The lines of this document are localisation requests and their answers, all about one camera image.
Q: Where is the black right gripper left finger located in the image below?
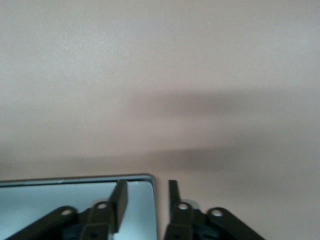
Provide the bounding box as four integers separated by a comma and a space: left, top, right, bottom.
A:
4, 178, 129, 240

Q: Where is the silver grey laptop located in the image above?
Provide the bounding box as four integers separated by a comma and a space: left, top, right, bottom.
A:
0, 174, 159, 240

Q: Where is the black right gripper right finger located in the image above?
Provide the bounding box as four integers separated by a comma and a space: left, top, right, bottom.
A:
162, 179, 266, 240

